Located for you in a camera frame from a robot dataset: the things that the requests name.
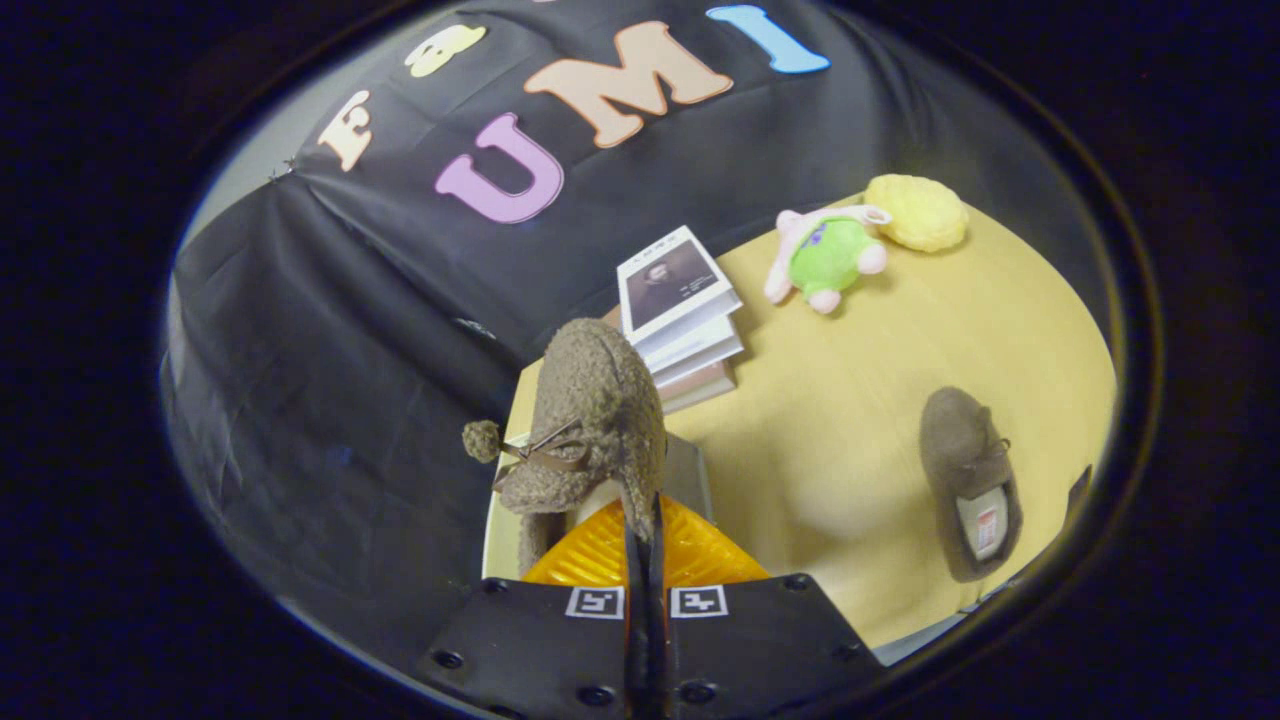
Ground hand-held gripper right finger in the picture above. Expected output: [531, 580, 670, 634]
[652, 495, 883, 720]

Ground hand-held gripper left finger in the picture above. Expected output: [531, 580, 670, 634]
[420, 500, 647, 720]

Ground brown fuzzy shoe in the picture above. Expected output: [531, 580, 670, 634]
[918, 387, 1024, 584]
[462, 318, 669, 576]

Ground reddish brown thin book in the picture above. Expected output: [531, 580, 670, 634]
[655, 360, 738, 416]

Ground plain white book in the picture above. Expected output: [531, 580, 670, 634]
[640, 320, 746, 377]

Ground black backdrop cloth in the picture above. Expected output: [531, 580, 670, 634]
[160, 0, 1116, 641]

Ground white book with portrait cover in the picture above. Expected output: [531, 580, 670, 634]
[617, 225, 743, 346]

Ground green and pink plush toy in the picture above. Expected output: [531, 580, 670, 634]
[765, 205, 893, 316]

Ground yellow fluffy plush ball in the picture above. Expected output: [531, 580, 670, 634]
[865, 174, 969, 253]

